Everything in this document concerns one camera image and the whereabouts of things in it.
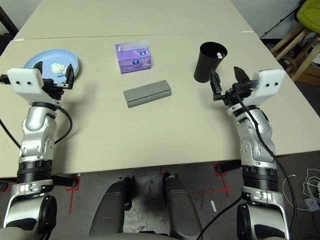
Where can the grey robot leg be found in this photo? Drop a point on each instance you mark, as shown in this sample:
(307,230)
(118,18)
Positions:
(182,210)
(110,210)

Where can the wooden stool frame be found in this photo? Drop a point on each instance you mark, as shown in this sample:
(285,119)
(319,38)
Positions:
(290,37)

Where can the white tissue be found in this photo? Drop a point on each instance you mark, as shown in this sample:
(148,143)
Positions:
(57,67)

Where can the black foam floor mat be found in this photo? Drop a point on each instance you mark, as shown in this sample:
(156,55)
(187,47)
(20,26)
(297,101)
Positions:
(5,43)

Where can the green plastic plate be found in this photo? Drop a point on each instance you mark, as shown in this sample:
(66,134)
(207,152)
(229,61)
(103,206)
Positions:
(78,68)

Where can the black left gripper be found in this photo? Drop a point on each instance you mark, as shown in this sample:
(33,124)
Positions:
(53,88)

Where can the cardboard box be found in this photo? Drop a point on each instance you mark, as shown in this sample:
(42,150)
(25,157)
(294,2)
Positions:
(312,77)

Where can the blue plastic plate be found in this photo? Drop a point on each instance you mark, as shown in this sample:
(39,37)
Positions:
(57,56)

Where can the yellow-green chair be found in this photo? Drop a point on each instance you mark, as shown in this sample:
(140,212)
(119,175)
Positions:
(311,17)

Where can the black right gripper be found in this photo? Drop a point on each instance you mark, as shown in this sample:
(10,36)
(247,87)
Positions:
(237,95)

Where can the grey glasses case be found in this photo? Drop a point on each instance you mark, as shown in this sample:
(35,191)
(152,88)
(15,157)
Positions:
(147,93)

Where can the grey left robot leg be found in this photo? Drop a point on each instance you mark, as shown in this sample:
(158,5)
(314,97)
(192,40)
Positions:
(110,210)

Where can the black plastic cup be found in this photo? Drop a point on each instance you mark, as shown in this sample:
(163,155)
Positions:
(202,67)

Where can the thin black stand rod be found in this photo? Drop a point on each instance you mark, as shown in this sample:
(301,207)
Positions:
(280,24)

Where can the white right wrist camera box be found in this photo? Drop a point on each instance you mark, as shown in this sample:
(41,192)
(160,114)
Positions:
(267,85)

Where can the white tape strip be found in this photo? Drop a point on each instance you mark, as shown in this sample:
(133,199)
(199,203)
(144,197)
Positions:
(247,31)
(18,39)

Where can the black-framed side desk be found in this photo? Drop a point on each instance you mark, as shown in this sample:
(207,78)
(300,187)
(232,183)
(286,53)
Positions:
(8,21)

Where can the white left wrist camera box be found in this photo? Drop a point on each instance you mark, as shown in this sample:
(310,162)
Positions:
(25,82)

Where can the red floor tape corner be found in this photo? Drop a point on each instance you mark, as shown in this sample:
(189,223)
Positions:
(70,202)

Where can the grey right robot leg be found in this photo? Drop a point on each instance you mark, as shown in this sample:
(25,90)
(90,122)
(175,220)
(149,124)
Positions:
(182,210)

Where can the white floor tape piece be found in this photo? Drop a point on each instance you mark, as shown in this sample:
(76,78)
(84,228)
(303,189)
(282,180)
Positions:
(213,205)

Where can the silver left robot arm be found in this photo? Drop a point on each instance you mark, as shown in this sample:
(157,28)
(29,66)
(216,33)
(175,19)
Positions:
(37,130)

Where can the red floor tape cross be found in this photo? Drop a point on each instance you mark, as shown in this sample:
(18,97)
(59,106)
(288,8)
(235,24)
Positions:
(226,189)

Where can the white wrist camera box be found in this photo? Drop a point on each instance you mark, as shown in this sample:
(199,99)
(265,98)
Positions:
(267,85)
(25,82)

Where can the purple tissue box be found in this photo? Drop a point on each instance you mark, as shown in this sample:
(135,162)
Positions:
(135,62)

